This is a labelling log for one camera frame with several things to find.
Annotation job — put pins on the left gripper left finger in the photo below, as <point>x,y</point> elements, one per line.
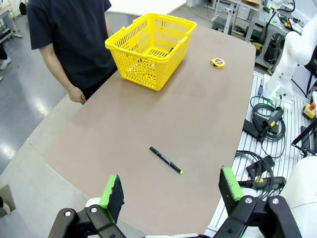
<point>114,196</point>

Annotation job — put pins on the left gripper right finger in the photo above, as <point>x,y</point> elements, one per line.
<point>230,191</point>

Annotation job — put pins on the person's right forearm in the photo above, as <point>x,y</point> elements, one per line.
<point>57,69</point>

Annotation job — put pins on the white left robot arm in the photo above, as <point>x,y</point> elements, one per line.
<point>304,178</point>

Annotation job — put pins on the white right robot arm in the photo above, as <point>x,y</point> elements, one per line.
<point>294,44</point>

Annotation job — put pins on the yellow plastic shopping basket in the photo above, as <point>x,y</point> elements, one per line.
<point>159,79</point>

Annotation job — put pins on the person in navy t-shirt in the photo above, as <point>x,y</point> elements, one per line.
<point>74,37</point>

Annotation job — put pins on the person's right hand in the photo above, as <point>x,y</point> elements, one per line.
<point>76,95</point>

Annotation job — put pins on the black metal plate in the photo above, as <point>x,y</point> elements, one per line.
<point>250,129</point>
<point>257,171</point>

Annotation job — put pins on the black yellow highlighter pen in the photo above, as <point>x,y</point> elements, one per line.
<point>166,160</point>

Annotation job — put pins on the brown cardboard sheet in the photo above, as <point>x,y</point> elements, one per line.
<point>6,198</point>

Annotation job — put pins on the yellow emergency stop box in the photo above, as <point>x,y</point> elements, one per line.
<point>308,112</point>

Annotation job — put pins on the yellow tape measure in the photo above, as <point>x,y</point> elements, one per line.
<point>218,62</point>

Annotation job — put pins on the grey stool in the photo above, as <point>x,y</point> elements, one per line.
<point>221,22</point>

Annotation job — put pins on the white sneaker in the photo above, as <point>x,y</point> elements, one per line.
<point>5,63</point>

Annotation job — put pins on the large white table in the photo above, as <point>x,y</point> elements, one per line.
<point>148,6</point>

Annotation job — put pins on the black stand frame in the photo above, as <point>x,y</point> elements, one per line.
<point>304,135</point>

